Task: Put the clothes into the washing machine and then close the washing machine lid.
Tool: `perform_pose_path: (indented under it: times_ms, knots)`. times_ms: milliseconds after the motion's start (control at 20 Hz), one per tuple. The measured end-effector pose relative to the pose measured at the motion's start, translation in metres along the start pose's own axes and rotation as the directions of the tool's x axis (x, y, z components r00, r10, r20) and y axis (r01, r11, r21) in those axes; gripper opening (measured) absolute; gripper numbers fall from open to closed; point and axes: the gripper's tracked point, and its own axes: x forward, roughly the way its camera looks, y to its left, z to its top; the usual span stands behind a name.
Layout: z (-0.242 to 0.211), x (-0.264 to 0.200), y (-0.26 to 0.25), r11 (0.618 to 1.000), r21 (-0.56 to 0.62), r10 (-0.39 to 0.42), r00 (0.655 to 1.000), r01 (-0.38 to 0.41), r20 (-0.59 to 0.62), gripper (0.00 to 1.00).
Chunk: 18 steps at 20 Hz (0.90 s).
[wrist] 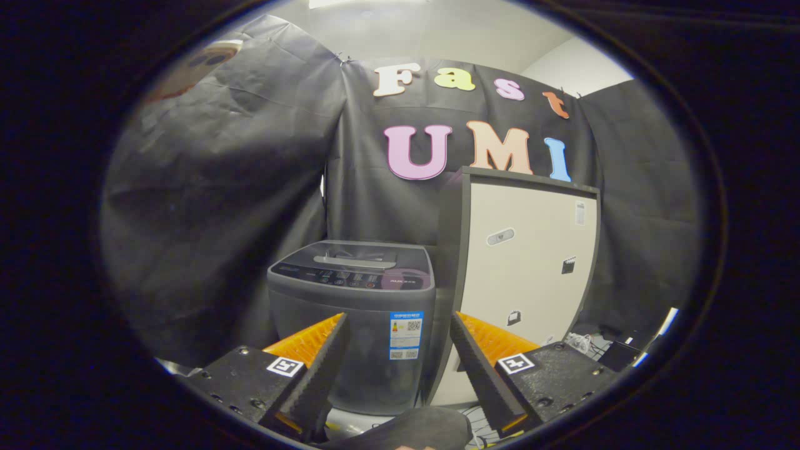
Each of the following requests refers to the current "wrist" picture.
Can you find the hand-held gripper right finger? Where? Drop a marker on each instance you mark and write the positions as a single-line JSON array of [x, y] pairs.
[[478, 369]]

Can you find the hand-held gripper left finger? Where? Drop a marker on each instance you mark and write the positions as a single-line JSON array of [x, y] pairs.
[[319, 369]]

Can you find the grey washing machine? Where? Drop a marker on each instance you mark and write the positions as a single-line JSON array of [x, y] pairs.
[[372, 350]]

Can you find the person's leg in dark trousers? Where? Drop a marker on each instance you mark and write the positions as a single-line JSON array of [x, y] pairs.
[[412, 428]]

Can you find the black box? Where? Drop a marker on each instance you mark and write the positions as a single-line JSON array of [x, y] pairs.
[[619, 356]]

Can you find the black backdrop cloth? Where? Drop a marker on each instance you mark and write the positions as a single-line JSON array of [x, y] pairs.
[[237, 187]]

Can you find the beige smartphone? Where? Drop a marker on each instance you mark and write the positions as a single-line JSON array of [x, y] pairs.
[[200, 62]]

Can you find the ceiling light panel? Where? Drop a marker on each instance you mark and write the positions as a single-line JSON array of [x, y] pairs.
[[353, 4]]

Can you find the beige cabinet with dark frame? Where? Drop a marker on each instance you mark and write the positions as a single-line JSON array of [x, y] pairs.
[[525, 262]]

